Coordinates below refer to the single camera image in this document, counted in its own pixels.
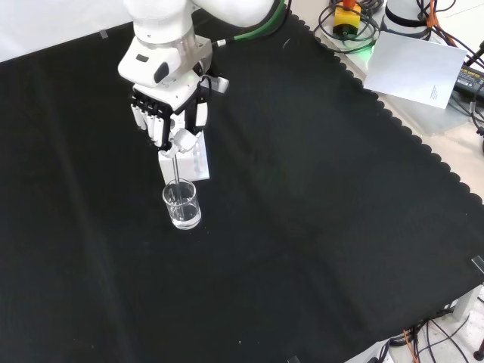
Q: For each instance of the black power adapter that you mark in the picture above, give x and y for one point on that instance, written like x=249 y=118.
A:
x=470 y=79

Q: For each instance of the clear glass beaker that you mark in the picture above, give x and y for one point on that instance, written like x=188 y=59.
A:
x=182 y=217

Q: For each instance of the clear tape piece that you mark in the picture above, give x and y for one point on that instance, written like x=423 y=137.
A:
x=478 y=263
x=293 y=359
x=103 y=34

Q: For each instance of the silver bench frame post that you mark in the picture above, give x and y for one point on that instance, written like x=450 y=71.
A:
x=466 y=304

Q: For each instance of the white thread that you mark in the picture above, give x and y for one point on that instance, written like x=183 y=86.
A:
x=286 y=43

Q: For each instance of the white test tube rack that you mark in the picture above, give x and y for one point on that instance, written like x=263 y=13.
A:
x=187 y=166

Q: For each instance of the yellow stop button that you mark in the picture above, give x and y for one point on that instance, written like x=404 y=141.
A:
x=347 y=18

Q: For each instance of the glass rod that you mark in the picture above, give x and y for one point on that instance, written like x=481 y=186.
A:
x=176 y=170

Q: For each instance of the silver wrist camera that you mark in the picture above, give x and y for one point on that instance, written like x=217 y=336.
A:
x=219 y=84

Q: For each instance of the black cloth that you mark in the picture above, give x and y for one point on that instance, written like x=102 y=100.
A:
x=264 y=227

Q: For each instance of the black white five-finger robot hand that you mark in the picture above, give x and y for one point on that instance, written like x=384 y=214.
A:
x=151 y=70

